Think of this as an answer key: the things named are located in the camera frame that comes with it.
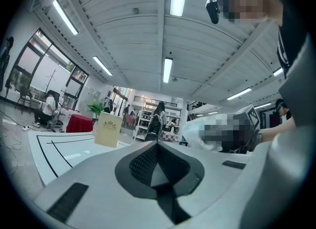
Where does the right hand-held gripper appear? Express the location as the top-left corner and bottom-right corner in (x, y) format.
(216, 104), (262, 154)

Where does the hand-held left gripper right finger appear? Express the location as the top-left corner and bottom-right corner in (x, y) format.
(157, 141), (252, 224)

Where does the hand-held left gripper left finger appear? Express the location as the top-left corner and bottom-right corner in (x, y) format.
(34, 141), (174, 228)

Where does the white blue cloth packet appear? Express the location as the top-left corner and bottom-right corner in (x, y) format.
(184, 117), (224, 152)

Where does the person's right forearm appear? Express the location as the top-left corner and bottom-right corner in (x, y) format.
(258, 118), (297, 143)

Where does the beige upright box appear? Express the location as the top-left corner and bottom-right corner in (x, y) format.
(94, 111), (123, 149)

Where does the white table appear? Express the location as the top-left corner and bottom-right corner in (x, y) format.
(28, 131), (158, 187)

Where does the red draped table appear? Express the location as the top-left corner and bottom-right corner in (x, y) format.
(66, 114), (94, 133)

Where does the white shelf unit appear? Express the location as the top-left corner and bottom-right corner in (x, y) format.
(133, 109), (158, 141)

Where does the checkered cloth table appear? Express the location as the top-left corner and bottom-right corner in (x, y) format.
(160, 134), (181, 142)

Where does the green potted plant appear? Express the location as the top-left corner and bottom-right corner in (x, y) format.
(86, 99), (106, 122)

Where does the person's black shirt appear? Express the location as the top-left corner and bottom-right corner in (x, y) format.
(276, 0), (310, 78)

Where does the white coat rack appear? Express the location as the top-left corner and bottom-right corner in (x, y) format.
(46, 69), (57, 93)

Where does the dark metal chair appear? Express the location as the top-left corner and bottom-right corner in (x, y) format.
(16, 86), (34, 114)

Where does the person's head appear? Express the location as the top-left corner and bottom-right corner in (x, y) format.
(223, 0), (283, 26)

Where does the black head camera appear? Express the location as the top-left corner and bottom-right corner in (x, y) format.
(205, 0), (221, 24)

